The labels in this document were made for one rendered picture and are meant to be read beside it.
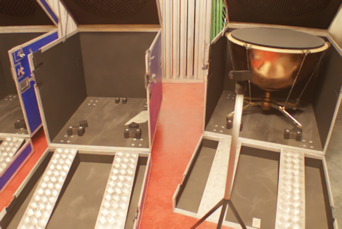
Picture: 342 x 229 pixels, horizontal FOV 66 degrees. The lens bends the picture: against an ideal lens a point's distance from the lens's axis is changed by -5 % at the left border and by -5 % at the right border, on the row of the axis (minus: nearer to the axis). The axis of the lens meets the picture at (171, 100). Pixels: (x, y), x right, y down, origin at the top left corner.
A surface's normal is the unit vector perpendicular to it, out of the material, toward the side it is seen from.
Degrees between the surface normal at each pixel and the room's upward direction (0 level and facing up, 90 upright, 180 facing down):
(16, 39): 90
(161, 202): 0
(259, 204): 1
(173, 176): 0
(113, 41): 90
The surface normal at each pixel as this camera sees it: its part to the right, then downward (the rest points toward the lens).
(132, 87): -0.07, 0.43
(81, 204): 0.00, -0.89
